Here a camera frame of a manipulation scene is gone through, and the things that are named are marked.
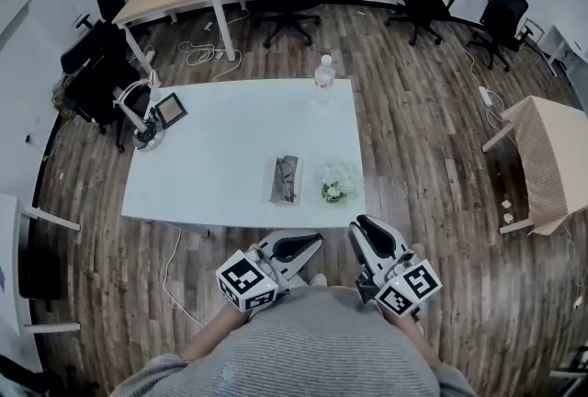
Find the person's left forearm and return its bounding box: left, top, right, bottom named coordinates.
left=180, top=303, right=253, bottom=363

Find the wooden side table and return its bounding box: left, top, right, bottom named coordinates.
left=481, top=95, right=588, bottom=236

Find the white flower bouquet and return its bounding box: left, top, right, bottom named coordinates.
left=319, top=159, right=365, bottom=204

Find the black box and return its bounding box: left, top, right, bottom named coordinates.
left=17, top=247, right=64, bottom=301

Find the coiled white floor cable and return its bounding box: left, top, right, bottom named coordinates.
left=177, top=40, right=241, bottom=84

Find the person's right forearm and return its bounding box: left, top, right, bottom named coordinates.
left=381, top=311, right=443, bottom=371

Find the black picture frame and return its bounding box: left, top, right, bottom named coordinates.
left=153, top=92, right=189, bottom=128

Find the beige checked tablecloth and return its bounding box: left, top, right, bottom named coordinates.
left=499, top=95, right=588, bottom=237

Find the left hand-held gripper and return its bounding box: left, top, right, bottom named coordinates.
left=215, top=232, right=323, bottom=312

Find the person's grey striped sweater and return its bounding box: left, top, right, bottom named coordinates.
left=108, top=286, right=480, bottom=397

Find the white cable under table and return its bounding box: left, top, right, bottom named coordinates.
left=163, top=225, right=207, bottom=333

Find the clear plastic water bottle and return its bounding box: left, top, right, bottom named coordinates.
left=313, top=54, right=334, bottom=108

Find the long white floor cable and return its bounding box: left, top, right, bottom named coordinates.
left=446, top=17, right=507, bottom=130

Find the silver desk lamp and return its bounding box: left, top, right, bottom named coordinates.
left=112, top=69, right=167, bottom=153

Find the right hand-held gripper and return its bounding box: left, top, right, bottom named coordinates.
left=347, top=214, right=443, bottom=321

